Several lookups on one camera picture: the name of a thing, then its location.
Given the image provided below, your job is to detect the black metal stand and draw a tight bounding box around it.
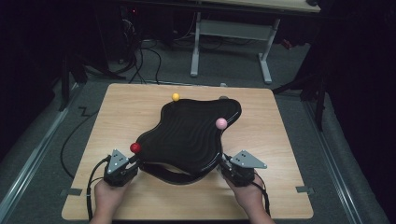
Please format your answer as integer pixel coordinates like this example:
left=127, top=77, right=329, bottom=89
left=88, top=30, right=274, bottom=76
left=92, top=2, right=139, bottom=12
left=272, top=71, right=328, bottom=132
left=59, top=52, right=125, bottom=111

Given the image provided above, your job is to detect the desk with white metal frame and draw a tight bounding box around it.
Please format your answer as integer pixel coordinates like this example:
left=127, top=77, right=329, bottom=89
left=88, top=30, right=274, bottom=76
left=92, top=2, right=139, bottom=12
left=190, top=0, right=321, bottom=85

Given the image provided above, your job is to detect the person's right hand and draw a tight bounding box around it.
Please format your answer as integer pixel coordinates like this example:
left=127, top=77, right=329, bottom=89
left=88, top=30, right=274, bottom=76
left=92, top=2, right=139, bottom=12
left=225, top=175, right=265, bottom=218

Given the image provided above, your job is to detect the black computer tower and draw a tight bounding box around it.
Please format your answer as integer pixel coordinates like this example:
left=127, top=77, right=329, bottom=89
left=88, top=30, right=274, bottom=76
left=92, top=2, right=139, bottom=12
left=120, top=4, right=143, bottom=63

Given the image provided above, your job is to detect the right hand-held gripper cable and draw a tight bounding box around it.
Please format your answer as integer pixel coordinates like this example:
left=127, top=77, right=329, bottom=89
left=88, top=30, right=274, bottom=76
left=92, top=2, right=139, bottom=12
left=250, top=175, right=271, bottom=217

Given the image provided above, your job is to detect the black wavy tray with stand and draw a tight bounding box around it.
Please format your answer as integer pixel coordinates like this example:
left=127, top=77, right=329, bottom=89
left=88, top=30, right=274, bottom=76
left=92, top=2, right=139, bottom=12
left=129, top=92, right=243, bottom=186

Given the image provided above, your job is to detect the bundle of black cables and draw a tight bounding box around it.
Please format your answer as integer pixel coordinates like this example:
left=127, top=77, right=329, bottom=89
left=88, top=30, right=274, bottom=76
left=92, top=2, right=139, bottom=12
left=118, top=36, right=163, bottom=85

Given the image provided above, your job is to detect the long black floor cable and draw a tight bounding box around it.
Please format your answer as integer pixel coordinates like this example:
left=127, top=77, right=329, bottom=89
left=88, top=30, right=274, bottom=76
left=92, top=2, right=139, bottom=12
left=60, top=106, right=99, bottom=180

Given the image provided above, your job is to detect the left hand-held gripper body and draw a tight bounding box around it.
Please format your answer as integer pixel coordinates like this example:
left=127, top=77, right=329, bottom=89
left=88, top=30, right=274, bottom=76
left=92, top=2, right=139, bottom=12
left=103, top=148, right=140, bottom=188

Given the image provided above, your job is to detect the metal floor rail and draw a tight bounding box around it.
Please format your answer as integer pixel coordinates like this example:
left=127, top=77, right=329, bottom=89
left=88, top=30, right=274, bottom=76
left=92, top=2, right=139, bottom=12
left=303, top=101, right=362, bottom=224
left=0, top=83, right=82, bottom=218

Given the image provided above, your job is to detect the person's left hand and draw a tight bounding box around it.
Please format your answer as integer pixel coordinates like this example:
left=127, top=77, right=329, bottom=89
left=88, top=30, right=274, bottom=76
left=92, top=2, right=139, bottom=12
left=92, top=179, right=132, bottom=220

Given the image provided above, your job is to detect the left hand-held gripper cable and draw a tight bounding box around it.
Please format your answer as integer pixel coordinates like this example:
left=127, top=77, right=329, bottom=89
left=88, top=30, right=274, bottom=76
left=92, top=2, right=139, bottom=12
left=86, top=155, right=111, bottom=222

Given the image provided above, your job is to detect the hand-held gripper cable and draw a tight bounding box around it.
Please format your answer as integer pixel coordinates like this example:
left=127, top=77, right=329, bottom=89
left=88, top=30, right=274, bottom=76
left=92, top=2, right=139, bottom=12
left=250, top=175, right=271, bottom=217
left=86, top=155, right=111, bottom=222

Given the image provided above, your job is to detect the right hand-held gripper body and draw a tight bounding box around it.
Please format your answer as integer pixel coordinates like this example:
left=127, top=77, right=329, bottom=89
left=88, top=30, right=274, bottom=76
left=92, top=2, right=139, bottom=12
left=221, top=149, right=268, bottom=188

